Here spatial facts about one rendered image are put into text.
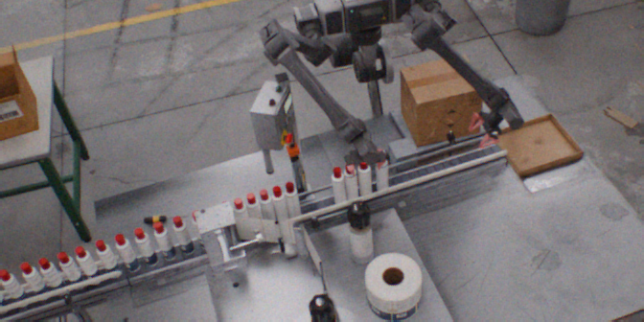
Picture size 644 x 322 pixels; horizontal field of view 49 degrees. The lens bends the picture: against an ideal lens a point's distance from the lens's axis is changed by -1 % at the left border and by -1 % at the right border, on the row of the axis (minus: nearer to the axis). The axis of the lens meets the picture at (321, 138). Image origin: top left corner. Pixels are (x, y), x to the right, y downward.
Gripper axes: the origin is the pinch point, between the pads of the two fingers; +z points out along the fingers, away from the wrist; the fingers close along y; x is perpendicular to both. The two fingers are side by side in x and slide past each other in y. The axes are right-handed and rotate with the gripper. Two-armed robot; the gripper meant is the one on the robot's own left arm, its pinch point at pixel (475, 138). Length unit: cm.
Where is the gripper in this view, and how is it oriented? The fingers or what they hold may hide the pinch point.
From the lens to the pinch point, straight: 281.8
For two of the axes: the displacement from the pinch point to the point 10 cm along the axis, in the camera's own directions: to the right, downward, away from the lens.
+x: 8.0, 2.4, 5.5
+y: 2.6, 6.9, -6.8
